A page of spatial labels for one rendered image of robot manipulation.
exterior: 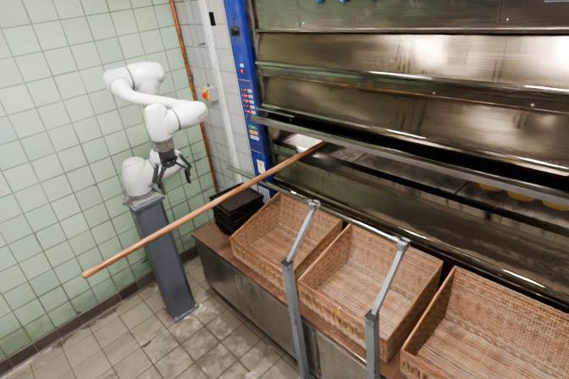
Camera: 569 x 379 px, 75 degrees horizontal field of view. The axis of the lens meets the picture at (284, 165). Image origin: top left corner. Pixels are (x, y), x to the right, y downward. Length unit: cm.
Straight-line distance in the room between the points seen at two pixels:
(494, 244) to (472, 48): 82
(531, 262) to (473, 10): 101
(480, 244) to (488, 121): 56
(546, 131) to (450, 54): 43
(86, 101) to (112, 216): 86
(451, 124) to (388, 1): 57
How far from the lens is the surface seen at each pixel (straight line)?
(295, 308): 201
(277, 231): 264
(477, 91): 158
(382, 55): 174
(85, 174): 292
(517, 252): 184
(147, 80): 224
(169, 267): 279
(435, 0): 161
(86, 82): 281
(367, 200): 210
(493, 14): 154
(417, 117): 173
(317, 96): 206
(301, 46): 206
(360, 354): 194
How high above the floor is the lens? 215
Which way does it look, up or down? 27 degrees down
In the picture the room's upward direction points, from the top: 8 degrees counter-clockwise
